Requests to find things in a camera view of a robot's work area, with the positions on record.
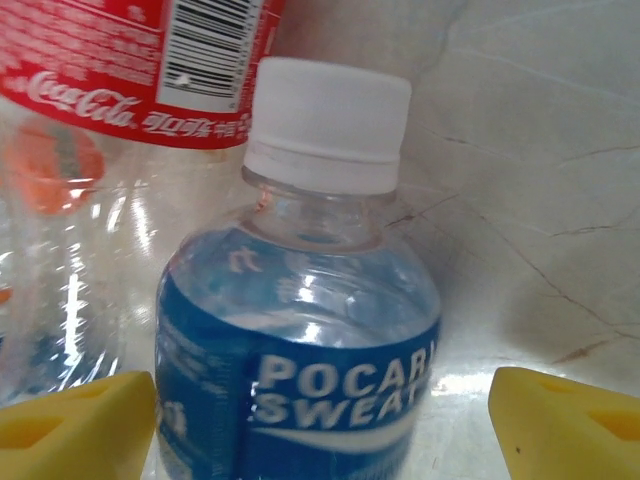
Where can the Coca-Cola red label bottle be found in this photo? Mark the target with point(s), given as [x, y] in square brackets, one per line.
[100, 75]

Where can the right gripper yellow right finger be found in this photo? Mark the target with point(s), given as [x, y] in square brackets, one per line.
[580, 440]

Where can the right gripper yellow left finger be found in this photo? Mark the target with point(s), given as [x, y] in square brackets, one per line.
[65, 440]

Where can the Pocari Sweat blue label bottle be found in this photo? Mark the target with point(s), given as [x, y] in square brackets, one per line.
[300, 325]

